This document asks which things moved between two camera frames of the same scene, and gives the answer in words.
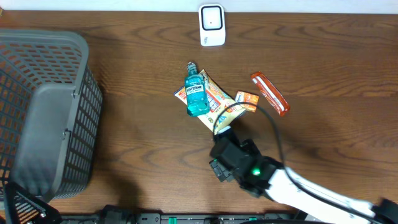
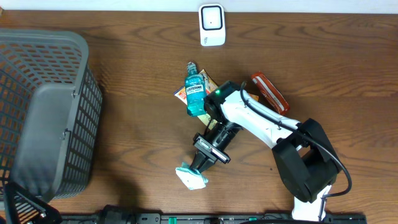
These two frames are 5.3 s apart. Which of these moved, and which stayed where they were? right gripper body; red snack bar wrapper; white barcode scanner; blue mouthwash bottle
Moved: right gripper body
Stayed: white barcode scanner; blue mouthwash bottle; red snack bar wrapper
